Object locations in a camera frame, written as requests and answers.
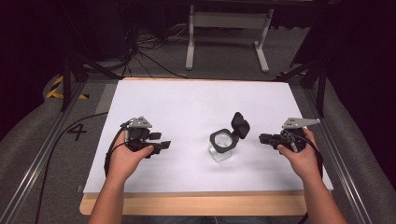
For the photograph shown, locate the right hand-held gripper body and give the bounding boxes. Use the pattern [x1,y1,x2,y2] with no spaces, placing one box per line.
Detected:
[273,117,321,154]

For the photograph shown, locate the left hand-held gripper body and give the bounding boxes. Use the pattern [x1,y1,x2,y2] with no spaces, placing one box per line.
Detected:
[120,116,163,157]

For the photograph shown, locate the glass jar with black lid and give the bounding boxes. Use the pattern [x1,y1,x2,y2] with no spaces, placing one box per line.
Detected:
[207,111,251,163]

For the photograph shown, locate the person's right hand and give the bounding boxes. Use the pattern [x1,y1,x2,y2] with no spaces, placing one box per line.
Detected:
[276,127,324,185]

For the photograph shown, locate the person's left hand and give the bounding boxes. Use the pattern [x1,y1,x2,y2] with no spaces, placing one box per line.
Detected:
[106,130,155,183]

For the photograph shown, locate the white table cover sheet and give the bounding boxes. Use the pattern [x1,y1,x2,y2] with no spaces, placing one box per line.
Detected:
[82,79,334,195]

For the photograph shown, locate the black metal stand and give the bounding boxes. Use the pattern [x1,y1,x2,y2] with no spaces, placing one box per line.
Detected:
[273,58,329,119]
[60,3,123,112]

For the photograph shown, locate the yellow black hazard tape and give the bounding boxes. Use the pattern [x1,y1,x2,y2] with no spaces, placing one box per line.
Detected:
[45,75,91,101]

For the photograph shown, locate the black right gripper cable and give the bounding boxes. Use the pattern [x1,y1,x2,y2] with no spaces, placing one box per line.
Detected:
[279,129,325,224]

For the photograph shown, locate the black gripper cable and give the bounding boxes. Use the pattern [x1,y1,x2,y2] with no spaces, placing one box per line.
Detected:
[279,129,325,224]
[104,122,135,177]

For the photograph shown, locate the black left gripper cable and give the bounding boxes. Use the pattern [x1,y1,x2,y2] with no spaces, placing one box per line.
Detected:
[104,122,135,177]

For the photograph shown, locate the aluminium rail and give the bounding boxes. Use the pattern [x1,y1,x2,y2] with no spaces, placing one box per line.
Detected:
[298,84,375,224]
[0,81,89,224]

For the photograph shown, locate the black floor cable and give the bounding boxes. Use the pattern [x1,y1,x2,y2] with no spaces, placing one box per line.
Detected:
[34,111,109,224]

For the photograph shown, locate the bundle of black floor cables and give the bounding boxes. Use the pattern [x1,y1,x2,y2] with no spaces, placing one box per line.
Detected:
[120,22,189,79]

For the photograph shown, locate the white metal table frame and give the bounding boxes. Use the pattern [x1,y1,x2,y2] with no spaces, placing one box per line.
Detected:
[185,4,276,74]

